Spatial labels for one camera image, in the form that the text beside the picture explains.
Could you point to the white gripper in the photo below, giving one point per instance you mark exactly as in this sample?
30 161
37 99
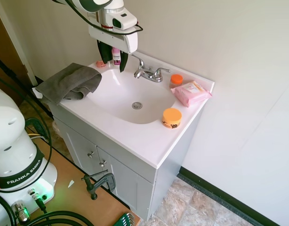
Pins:
125 41

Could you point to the grey terry towel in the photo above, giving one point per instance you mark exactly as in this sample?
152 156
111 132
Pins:
69 82

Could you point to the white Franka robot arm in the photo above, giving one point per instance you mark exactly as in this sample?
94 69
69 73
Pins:
15 141

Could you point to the metal sink drain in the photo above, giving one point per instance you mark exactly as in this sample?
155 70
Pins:
137 105

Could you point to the small pink bottle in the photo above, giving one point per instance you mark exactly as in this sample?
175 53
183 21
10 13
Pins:
116 58

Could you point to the orange slice soap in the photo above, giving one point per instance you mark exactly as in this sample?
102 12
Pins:
100 63

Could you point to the small orange-lid jar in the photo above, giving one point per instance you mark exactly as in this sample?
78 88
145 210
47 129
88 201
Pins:
176 80

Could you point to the orange round tub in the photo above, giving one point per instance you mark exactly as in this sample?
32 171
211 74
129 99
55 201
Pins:
172 117

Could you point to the pink wipes pack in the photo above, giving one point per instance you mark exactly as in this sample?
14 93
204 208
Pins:
190 94

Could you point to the metal cabinet knob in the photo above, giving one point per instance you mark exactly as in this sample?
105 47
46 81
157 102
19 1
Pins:
102 163
90 154

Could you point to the brown wooden door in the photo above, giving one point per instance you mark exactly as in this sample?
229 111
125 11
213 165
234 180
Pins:
5 58

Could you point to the grey vanity cabinet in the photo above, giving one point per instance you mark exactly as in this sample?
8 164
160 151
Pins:
125 179

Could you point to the black C-clamp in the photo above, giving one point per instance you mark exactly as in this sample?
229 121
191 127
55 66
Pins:
111 182

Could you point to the white paper scrap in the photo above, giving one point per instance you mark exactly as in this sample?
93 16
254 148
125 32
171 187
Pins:
71 183

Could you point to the green hex key set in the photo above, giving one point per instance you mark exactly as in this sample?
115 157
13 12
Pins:
125 219

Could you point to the metal round connector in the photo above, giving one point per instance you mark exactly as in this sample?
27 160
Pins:
21 210

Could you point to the white door frame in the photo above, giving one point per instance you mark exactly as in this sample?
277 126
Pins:
17 42

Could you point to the black wall baseboard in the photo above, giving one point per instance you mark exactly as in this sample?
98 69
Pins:
219 190

